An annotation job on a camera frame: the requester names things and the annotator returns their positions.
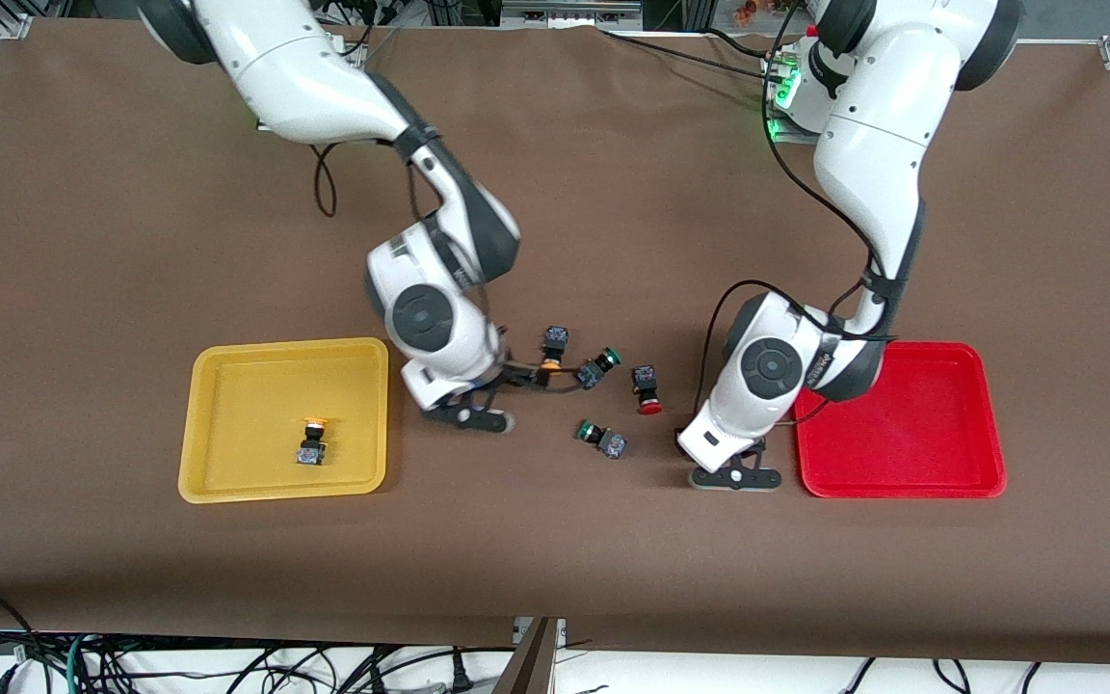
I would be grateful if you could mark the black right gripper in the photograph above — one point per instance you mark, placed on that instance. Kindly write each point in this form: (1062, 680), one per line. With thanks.
(519, 371)

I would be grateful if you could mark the yellow mushroom push button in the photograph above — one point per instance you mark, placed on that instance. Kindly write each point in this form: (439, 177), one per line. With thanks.
(555, 339)
(311, 451)

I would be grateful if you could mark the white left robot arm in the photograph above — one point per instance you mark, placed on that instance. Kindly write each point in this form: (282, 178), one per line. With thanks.
(873, 145)

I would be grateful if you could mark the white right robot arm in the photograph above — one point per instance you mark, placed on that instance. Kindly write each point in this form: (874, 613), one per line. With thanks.
(304, 77)

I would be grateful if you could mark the green mushroom push button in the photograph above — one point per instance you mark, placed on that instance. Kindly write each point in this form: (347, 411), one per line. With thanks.
(613, 444)
(594, 374)

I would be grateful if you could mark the red mushroom push button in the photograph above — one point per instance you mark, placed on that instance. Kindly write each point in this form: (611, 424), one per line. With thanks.
(647, 381)

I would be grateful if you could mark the red plastic tray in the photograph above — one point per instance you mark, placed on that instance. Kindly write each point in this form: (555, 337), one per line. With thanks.
(911, 434)

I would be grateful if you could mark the brown table cover mat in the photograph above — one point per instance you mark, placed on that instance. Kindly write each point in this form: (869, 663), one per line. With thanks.
(555, 540)

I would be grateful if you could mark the yellow plastic tray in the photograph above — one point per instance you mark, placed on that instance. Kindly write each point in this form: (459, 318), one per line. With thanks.
(256, 414)

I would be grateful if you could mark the white metal bracket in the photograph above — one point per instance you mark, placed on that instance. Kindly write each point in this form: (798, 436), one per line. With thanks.
(521, 631)

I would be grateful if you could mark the brown table leg post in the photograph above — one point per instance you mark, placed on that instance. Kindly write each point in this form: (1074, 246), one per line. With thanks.
(531, 665)

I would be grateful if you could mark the metal rail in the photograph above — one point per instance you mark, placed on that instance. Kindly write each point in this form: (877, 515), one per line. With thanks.
(565, 14)

